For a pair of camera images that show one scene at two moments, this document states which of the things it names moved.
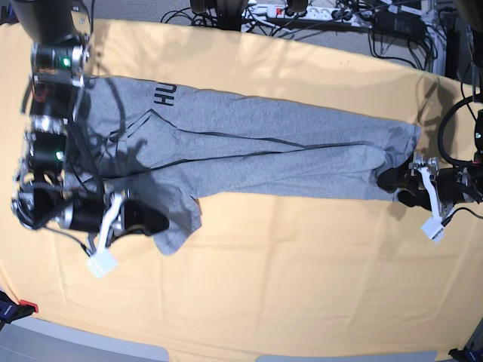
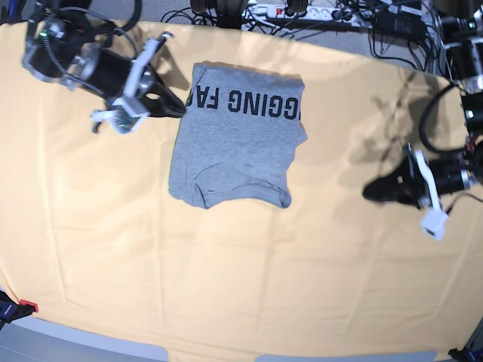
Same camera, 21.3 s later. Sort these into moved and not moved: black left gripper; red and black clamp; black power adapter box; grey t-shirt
Moved: black left gripper; grey t-shirt
Not moved: black power adapter box; red and black clamp
